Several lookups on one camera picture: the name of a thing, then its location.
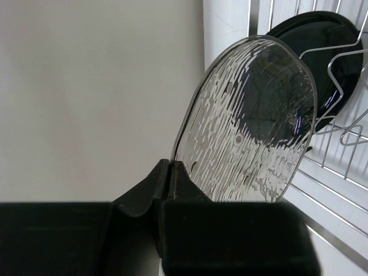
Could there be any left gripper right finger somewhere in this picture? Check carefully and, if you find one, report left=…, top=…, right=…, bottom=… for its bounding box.
left=160, top=162, right=321, bottom=275

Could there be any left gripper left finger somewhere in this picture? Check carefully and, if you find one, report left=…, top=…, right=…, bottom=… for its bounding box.
left=110, top=159, right=169, bottom=275

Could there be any chrome wire dish rack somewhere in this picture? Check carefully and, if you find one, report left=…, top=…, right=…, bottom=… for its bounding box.
left=247, top=1, right=367, bottom=260

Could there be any black plate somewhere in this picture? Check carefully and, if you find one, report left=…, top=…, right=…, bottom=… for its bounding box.
left=267, top=11, right=364, bottom=131

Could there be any clear glass plate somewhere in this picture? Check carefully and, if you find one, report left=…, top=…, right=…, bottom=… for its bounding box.
left=171, top=35, right=317, bottom=202

